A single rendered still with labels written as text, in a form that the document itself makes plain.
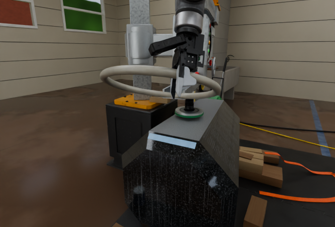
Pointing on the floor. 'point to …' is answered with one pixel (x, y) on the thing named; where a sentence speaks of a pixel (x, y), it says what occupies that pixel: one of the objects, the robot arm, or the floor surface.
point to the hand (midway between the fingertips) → (174, 93)
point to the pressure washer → (221, 91)
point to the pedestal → (132, 126)
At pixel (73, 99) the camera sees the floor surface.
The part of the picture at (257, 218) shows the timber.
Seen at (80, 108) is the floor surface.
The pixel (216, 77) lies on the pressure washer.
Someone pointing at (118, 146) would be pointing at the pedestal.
